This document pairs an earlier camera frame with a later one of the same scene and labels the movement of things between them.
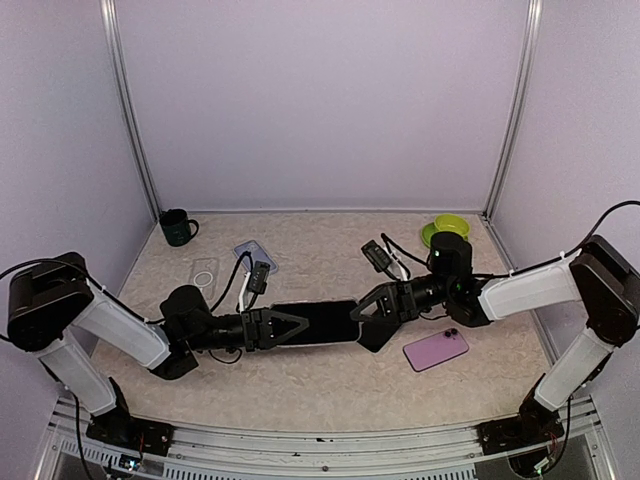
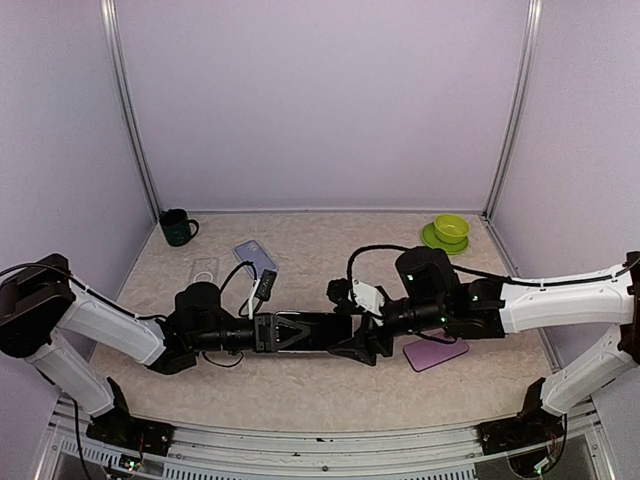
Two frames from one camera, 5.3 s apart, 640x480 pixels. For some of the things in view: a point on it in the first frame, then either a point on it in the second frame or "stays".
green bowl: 447,222 stays
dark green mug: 177,227 stays
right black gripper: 395,301 -> 371,337
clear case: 204,275 stays
